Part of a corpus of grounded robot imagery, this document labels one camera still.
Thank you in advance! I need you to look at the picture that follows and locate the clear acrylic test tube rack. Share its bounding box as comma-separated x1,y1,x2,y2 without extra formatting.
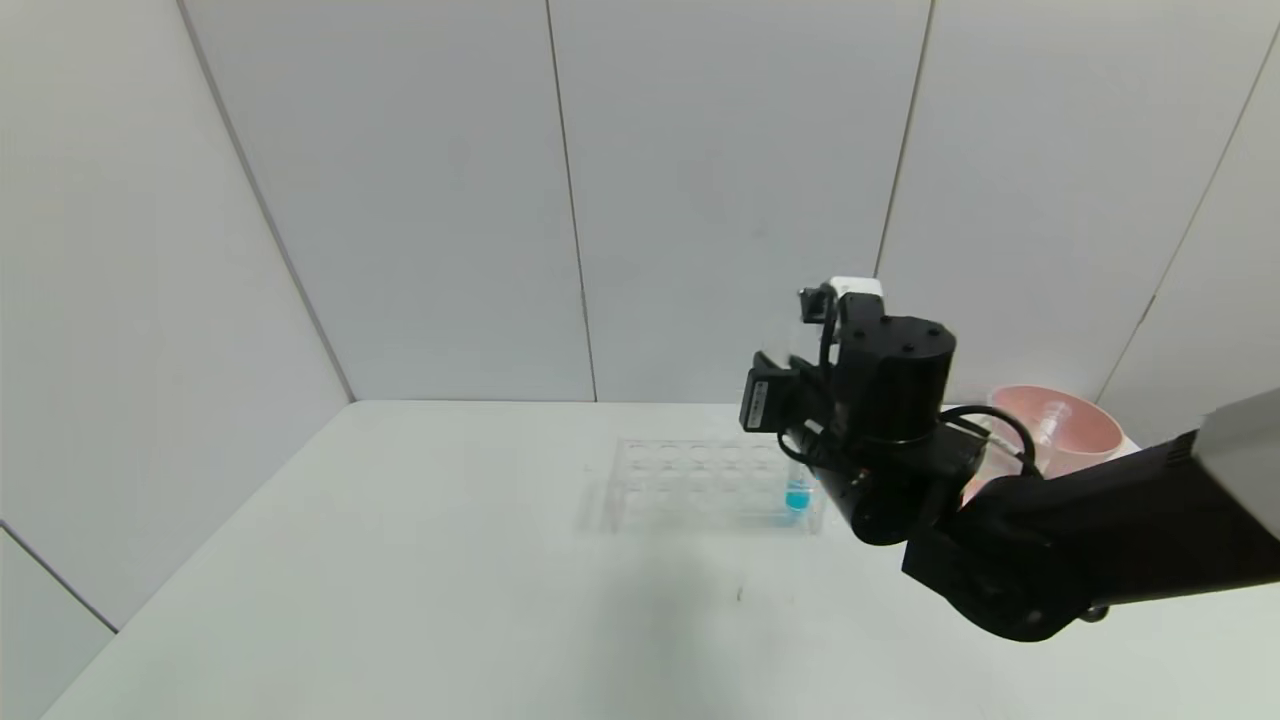
608,436,828,535

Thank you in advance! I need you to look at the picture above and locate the pink bowl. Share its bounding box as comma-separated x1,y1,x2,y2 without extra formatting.
985,384,1127,482

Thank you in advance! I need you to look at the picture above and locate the test tube with blue pigment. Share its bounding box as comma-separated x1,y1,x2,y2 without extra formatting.
784,455,817,515

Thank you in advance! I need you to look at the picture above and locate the black camera cable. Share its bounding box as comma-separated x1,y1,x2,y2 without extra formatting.
797,284,843,441

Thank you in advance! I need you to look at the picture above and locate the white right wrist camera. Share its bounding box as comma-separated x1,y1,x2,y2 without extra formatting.
827,277,887,322

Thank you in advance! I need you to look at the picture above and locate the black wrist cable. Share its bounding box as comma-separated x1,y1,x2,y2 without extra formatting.
938,404,1043,483

